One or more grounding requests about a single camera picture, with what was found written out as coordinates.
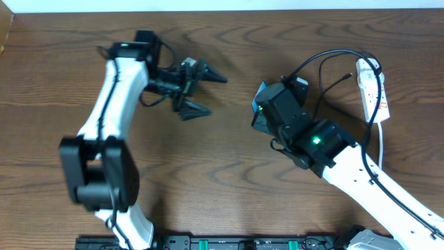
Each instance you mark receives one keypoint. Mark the white USB charger adapter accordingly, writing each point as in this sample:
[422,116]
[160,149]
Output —
[365,74]

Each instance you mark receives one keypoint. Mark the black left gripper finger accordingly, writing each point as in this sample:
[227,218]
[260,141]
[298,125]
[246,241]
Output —
[211,75]
[191,110]

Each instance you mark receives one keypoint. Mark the white power strip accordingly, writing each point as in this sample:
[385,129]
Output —
[369,99]

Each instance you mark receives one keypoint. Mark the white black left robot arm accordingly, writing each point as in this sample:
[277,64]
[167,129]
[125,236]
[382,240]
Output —
[100,172]

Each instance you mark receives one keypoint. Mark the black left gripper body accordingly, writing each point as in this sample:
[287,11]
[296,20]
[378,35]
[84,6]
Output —
[189,85]

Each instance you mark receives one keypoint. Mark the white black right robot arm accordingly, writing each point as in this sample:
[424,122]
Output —
[331,153]

